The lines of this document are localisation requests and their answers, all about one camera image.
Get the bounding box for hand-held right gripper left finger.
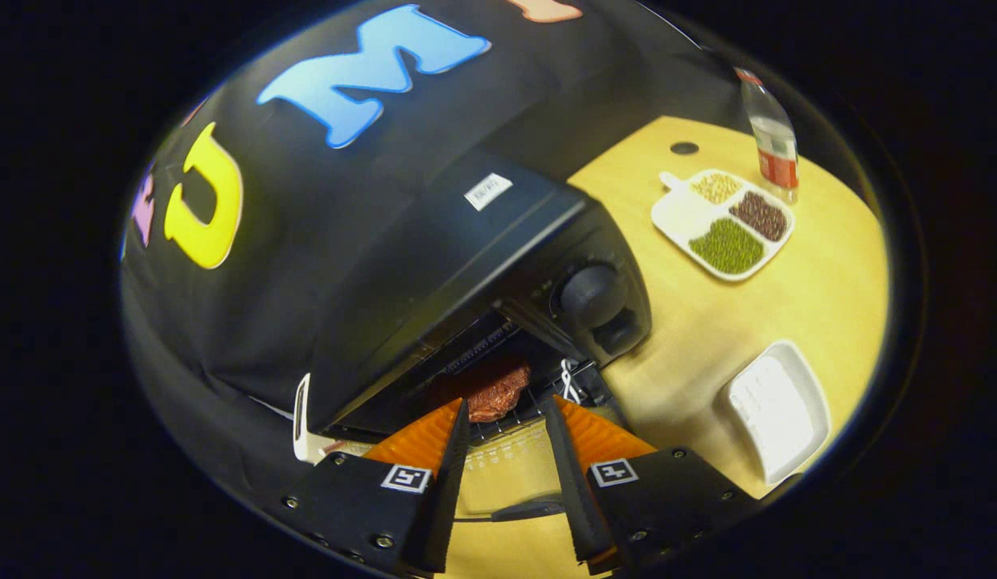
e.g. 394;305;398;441
281;399;472;575

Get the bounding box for red meat piece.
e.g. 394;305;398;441
446;361;533;424

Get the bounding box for green mung beans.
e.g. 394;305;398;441
688;216;765;275

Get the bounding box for oven wire rack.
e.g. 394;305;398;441
466;386;565;441

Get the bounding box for dark red beans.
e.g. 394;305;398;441
728;190;788;243

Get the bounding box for black electric oven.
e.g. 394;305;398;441
306;149;654;525

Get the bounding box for white rectangular plate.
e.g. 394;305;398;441
719;339;832;487

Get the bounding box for white divided dish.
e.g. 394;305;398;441
650;168;796;283

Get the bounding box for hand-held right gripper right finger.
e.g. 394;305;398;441
544;395;762;575

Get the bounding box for black backdrop cloth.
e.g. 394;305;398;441
121;0;789;477

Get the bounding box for clear plastic water bottle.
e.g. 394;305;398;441
735;68;800;204

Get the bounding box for pale soybeans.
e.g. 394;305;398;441
691;171;743;205

